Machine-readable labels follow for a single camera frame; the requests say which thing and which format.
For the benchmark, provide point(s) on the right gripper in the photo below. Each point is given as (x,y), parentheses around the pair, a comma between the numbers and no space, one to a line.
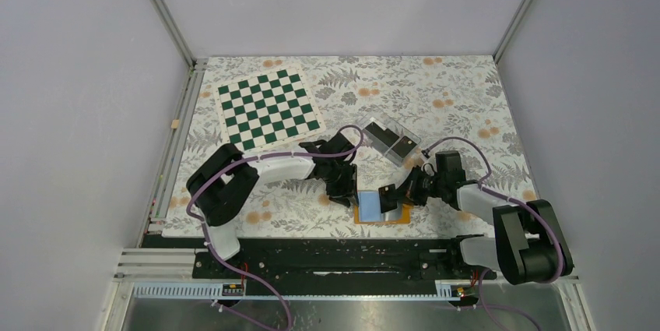
(409,189)

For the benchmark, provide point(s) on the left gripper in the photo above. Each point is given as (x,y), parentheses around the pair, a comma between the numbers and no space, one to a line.
(346,194)

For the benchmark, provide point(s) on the single black credit card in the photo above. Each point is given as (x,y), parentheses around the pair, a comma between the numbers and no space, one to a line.
(388,198)

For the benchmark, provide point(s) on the orange leather card holder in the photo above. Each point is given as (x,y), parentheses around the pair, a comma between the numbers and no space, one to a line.
(370,210)

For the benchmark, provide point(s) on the clear plastic card box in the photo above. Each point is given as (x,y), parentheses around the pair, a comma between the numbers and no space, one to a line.
(388,122)

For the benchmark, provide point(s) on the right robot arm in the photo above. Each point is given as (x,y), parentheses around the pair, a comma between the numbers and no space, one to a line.
(528,244)

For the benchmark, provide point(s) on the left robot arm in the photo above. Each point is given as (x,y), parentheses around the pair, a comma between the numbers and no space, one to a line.
(222,185)

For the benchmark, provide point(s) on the floral patterned table mat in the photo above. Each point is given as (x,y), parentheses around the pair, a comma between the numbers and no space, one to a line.
(451,102)

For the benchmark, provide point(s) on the green white chessboard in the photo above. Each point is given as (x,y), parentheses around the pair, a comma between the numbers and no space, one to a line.
(267,109)

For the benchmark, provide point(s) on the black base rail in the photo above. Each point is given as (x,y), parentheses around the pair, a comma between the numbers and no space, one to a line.
(332,266)

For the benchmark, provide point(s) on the right aluminium frame post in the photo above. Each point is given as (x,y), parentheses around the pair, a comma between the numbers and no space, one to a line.
(511,29)

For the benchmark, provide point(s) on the aluminium frame post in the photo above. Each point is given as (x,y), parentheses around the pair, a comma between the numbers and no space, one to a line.
(174,32)
(511,29)

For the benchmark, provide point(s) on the left aluminium frame post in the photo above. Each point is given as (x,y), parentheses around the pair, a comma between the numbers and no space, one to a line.
(174,32)

